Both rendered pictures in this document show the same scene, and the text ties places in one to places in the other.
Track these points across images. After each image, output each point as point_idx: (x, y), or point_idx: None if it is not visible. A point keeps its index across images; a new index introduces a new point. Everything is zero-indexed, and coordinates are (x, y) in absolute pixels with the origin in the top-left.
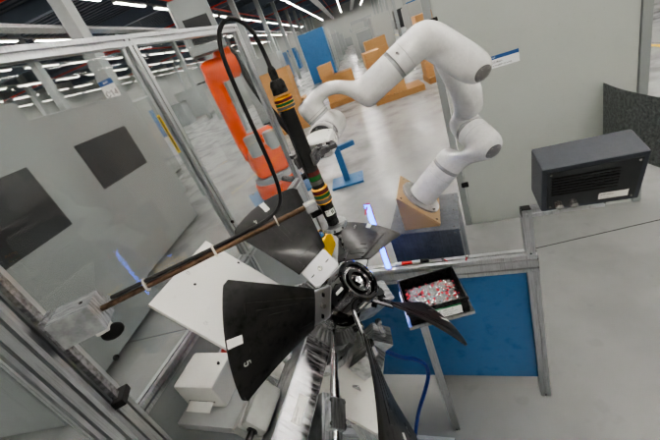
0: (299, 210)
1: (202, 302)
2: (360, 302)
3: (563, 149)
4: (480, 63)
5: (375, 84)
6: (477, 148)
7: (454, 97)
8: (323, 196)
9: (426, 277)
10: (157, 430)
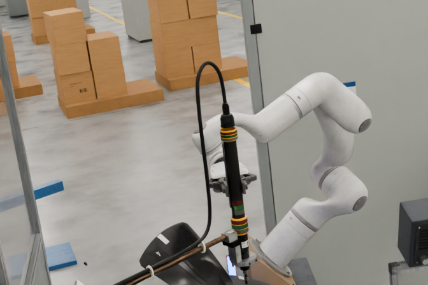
0: (221, 238)
1: None
2: None
3: (426, 204)
4: (364, 117)
5: (277, 123)
6: (345, 199)
7: (329, 142)
8: (244, 226)
9: None
10: None
